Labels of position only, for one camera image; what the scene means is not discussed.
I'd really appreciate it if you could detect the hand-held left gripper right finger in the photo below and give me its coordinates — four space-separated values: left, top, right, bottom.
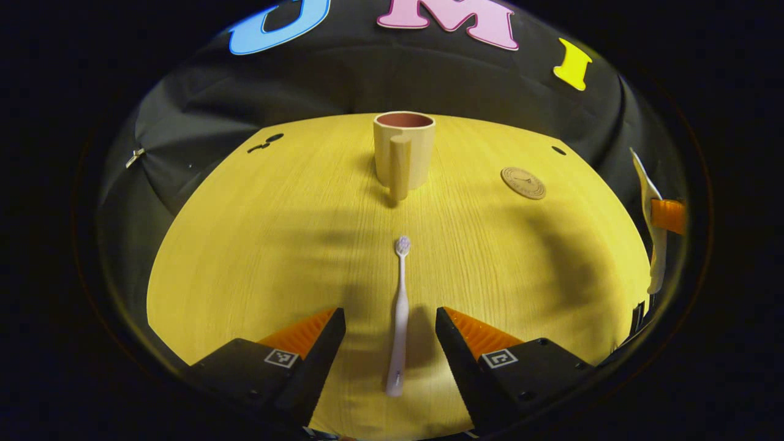
435 306 595 432

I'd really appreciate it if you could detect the round wooden coaster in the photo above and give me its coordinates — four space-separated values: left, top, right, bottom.
500 167 547 200

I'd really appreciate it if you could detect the black backdrop cloth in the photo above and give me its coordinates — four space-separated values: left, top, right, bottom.
98 0 687 307

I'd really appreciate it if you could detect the white toothpaste tube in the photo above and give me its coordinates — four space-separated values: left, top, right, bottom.
631 147 668 295

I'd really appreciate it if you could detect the beige cup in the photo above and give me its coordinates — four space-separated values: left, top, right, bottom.
373 111 436 203

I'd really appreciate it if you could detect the white toothbrush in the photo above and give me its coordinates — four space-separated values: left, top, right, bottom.
385 236 412 398

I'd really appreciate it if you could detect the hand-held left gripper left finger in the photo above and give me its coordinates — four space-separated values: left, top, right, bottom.
187 307 347 426

